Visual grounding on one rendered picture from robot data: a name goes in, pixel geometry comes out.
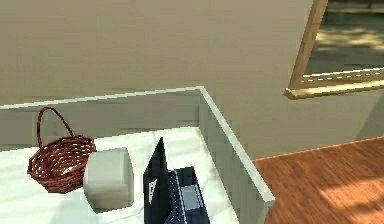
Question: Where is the dark blue open laptop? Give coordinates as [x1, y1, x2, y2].
[142, 136, 211, 224]

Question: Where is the pale grey rounded box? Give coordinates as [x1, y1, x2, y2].
[82, 147, 135, 214]

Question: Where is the red-brown wicker basket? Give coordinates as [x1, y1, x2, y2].
[26, 106, 98, 195]

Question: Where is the wooden framed window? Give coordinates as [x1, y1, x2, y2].
[283, 0, 384, 101]

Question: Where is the white bed with grey frame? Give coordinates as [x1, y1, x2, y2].
[0, 85, 276, 224]

